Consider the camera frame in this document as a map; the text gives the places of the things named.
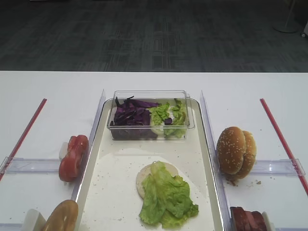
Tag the green lettuce leaf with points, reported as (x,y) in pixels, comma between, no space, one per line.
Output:
(167,199)

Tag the green lettuce in container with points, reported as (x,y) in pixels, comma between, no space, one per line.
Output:
(169,115)

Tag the tomato slices stack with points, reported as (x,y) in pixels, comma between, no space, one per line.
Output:
(70,165)

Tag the meat patties stack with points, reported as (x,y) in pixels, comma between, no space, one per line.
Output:
(247,221)

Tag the white pusher block by meat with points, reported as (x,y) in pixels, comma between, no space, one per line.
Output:
(269,225)

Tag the clear plastic vegetable container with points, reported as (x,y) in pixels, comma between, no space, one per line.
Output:
(155,96)

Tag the purple cabbage pieces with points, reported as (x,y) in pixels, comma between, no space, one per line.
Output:
(132,112)

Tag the bottom bun half on tray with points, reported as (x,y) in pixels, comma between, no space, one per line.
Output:
(144,172)

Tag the long clear divider left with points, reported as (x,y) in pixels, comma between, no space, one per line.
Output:
(76,194)

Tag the long clear divider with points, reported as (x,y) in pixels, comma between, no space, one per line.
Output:
(223,206)
(76,194)

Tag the sesame burger bun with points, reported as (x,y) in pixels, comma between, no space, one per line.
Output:
(231,147)

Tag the metal tray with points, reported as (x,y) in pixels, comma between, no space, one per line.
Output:
(112,203)

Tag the red strip right side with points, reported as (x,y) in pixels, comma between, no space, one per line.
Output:
(285,145)

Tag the red strip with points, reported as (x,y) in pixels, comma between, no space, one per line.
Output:
(285,145)
(22,137)

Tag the long clear divider right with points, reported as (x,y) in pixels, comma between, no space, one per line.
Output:
(223,206)

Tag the red strip left side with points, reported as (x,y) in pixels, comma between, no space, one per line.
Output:
(22,137)

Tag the toasted bun slice left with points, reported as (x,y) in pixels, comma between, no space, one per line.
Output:
(63,217)

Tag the white pusher block by bun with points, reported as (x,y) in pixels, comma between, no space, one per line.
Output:
(34,221)

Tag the clear rail by burger buns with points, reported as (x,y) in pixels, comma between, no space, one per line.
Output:
(283,167)

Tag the clear rail by tomato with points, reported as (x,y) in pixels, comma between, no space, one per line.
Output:
(14,165)

